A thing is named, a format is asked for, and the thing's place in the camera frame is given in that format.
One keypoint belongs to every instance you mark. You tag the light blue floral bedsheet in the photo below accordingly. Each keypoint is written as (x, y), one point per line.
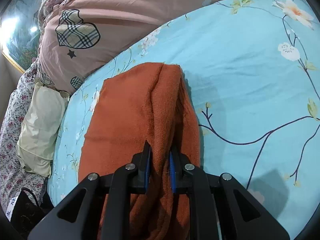
(252, 67)

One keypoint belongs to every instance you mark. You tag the gold framed painting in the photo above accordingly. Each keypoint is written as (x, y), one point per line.
(20, 32)

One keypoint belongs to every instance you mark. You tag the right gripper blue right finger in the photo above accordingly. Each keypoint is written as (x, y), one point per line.
(219, 206)

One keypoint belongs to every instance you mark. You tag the pink plaid-heart duvet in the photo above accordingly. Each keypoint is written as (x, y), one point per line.
(80, 36)

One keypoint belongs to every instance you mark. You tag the pale yellow pillow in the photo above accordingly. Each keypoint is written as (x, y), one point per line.
(39, 129)

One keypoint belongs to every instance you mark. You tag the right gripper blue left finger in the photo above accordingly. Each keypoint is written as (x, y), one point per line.
(99, 206)

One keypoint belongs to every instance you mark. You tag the white floral quilt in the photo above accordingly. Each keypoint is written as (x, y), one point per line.
(13, 177)

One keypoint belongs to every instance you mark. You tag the orange knit sweater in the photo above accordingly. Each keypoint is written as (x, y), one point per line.
(147, 104)

